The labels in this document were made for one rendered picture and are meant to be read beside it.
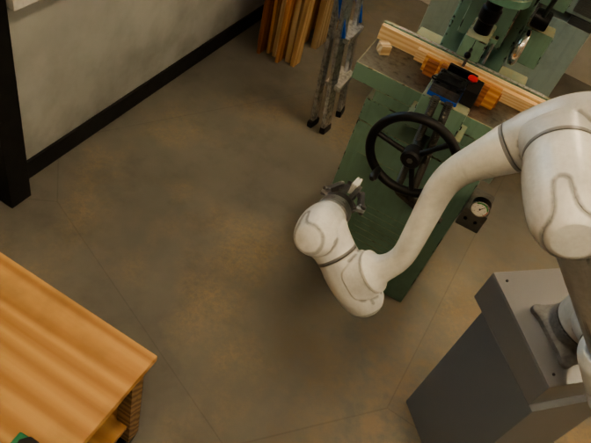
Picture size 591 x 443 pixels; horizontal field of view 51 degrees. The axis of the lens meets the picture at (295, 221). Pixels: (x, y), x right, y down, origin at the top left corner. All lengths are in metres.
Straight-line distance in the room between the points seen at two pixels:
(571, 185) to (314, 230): 0.57
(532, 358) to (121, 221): 1.58
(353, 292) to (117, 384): 0.59
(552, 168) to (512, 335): 0.77
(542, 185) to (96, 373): 1.06
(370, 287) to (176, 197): 1.36
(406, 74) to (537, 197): 1.02
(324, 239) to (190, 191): 1.35
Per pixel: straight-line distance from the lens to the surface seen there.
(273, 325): 2.29
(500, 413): 1.85
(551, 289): 1.86
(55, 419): 1.51
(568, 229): 1.02
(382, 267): 1.39
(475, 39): 1.94
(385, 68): 1.96
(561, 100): 1.19
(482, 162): 1.22
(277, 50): 3.41
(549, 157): 1.07
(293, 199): 2.70
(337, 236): 1.39
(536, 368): 1.69
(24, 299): 1.67
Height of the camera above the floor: 1.92
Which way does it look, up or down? 47 degrees down
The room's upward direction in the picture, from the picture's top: 20 degrees clockwise
